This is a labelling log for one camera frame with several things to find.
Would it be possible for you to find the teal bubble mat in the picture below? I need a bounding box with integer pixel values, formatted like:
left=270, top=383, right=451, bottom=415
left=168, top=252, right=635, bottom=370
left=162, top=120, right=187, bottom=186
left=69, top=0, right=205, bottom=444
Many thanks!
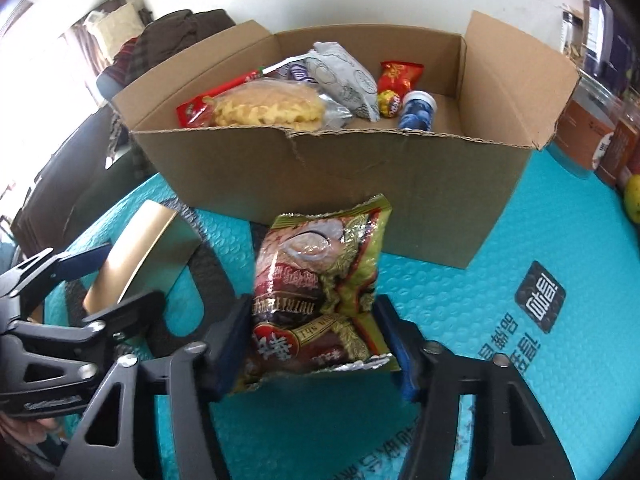
left=30, top=150, right=640, bottom=480

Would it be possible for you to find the red plaid garment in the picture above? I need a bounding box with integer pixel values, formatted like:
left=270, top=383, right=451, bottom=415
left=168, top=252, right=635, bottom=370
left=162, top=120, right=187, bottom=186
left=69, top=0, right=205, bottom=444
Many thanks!
left=107, top=37, right=141, bottom=81

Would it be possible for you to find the clear waffle packet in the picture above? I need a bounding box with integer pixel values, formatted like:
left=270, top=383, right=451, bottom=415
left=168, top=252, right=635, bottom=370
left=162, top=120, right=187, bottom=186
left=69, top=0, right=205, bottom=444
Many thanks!
left=212, top=80, right=352, bottom=133

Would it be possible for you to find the green red snack packet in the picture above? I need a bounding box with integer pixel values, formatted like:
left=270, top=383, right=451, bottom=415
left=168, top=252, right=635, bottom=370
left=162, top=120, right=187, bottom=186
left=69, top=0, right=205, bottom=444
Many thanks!
left=227, top=194, right=401, bottom=397

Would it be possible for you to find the yellow green citrus fruit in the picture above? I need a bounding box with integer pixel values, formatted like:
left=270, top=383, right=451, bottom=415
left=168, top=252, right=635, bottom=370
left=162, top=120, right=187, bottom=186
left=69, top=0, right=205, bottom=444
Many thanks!
left=622, top=174, right=640, bottom=224

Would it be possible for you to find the person's left hand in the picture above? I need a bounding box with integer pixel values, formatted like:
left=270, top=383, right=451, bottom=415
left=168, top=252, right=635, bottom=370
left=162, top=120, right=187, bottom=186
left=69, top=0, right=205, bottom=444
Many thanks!
left=0, top=412, right=63, bottom=443

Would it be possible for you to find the clear jar red-brown powder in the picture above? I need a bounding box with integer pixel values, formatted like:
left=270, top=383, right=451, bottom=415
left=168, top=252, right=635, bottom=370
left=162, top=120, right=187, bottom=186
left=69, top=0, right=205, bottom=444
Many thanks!
left=552, top=82, right=623, bottom=179

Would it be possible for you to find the brown quilted jacket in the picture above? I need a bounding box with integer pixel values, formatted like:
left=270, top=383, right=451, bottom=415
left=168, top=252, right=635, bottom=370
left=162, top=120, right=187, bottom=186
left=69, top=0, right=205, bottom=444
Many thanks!
left=132, top=9, right=236, bottom=63

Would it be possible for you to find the green plaid garment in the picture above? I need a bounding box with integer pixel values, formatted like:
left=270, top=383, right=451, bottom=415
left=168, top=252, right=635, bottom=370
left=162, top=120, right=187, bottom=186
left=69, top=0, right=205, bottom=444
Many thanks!
left=122, top=35, right=162, bottom=86

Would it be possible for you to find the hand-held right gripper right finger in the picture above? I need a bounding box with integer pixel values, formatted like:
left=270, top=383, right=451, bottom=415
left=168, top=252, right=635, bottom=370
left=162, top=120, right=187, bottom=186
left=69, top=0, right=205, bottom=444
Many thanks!
left=372, top=294, right=576, bottom=480

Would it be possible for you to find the small red gold packet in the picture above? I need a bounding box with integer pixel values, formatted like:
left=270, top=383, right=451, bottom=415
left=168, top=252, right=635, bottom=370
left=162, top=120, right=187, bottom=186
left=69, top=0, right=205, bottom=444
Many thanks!
left=378, top=60, right=425, bottom=97

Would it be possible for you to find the red white strip packet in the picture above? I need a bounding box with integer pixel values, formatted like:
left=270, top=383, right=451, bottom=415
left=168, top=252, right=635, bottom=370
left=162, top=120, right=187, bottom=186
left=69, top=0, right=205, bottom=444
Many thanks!
left=176, top=67, right=266, bottom=128

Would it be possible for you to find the cream cloth covered cabinet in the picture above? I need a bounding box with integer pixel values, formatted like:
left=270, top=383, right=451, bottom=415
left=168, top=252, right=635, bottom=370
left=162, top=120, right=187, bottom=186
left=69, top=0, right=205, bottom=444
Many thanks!
left=87, top=2, right=141, bottom=46

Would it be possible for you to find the brown cardboard box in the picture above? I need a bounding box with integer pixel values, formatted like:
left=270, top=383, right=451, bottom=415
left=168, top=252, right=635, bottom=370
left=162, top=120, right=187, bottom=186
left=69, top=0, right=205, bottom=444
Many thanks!
left=111, top=10, right=582, bottom=270

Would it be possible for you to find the grey chair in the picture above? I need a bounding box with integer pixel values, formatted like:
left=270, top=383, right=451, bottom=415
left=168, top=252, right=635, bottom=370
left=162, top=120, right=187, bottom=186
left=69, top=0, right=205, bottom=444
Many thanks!
left=96, top=67, right=121, bottom=107

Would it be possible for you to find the white packet grey print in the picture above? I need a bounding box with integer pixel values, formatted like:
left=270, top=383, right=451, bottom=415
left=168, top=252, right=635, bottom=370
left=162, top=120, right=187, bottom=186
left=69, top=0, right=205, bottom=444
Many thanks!
left=304, top=41, right=379, bottom=122

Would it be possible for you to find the gold windowed box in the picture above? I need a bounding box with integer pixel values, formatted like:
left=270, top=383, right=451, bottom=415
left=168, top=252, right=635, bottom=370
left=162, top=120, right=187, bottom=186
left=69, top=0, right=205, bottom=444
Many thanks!
left=81, top=200, right=201, bottom=318

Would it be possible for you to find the tall clear jar dark label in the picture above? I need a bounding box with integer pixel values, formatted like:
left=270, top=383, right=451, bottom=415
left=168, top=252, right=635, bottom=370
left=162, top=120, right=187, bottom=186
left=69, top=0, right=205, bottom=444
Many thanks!
left=562, top=0, right=626, bottom=81

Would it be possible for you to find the blue white tube bottle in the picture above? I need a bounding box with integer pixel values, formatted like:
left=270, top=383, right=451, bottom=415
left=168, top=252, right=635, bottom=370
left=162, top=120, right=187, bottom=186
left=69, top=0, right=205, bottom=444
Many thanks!
left=397, top=91, right=439, bottom=132

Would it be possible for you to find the purple grey curtain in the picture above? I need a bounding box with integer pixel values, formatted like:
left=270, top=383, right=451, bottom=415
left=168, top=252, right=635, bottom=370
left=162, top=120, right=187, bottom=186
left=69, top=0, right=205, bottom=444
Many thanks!
left=62, top=25, right=97, bottom=106

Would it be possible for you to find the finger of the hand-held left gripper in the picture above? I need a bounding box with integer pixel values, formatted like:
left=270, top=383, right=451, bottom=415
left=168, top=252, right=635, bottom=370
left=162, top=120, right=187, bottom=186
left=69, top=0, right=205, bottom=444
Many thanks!
left=7, top=290, right=167, bottom=357
left=0, top=242, right=113, bottom=313

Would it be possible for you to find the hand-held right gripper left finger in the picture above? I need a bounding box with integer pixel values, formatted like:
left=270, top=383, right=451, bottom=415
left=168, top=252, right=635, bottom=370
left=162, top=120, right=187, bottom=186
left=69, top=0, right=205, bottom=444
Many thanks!
left=52, top=296, right=253, bottom=480

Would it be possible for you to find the white purple foil packet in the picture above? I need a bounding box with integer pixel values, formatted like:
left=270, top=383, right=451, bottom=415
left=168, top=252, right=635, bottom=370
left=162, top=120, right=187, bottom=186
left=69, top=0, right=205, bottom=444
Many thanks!
left=262, top=56, right=321, bottom=85

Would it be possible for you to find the small brown jar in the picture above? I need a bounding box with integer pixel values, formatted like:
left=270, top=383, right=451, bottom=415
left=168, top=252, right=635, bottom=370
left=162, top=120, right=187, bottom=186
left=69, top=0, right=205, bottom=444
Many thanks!
left=595, top=105, right=640, bottom=188

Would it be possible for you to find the green yellow lollipop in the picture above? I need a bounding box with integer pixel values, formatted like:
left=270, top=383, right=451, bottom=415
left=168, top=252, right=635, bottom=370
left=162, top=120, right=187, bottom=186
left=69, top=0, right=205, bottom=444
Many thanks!
left=378, top=90, right=405, bottom=119

